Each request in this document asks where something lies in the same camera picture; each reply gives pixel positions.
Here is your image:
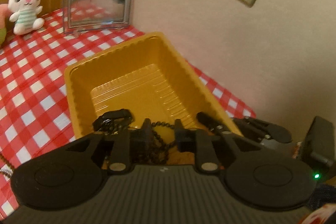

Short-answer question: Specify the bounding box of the glass sand art frame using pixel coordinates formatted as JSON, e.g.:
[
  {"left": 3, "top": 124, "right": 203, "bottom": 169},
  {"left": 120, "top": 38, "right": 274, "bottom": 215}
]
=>
[{"left": 63, "top": 0, "right": 132, "bottom": 34}]

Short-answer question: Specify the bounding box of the white bunny plush toy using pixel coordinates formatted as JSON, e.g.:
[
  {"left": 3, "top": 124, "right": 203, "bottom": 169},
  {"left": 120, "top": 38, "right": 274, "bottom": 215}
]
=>
[{"left": 8, "top": 0, "right": 45, "bottom": 35}]

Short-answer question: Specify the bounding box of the dark beaded necklace pile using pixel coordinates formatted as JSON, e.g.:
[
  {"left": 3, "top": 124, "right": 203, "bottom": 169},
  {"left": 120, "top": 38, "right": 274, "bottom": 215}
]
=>
[{"left": 126, "top": 121, "right": 182, "bottom": 164}]

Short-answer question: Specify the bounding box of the black strap wristwatch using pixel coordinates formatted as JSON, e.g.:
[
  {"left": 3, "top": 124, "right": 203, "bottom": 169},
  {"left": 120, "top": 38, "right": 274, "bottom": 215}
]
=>
[{"left": 92, "top": 109, "right": 133, "bottom": 134}]

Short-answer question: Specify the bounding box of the red checkered tablecloth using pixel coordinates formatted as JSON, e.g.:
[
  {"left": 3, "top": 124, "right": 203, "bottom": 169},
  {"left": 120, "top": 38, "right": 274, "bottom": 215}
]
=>
[{"left": 0, "top": 7, "right": 257, "bottom": 221}]

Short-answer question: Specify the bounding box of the yellow plastic tray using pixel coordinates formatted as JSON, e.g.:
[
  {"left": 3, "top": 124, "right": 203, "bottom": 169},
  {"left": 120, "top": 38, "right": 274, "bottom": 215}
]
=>
[{"left": 64, "top": 32, "right": 238, "bottom": 138}]

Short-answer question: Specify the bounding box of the pink starfish plush toy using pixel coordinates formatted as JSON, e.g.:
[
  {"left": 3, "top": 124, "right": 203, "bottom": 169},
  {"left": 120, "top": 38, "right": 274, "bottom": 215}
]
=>
[{"left": 0, "top": 3, "right": 10, "bottom": 46}]

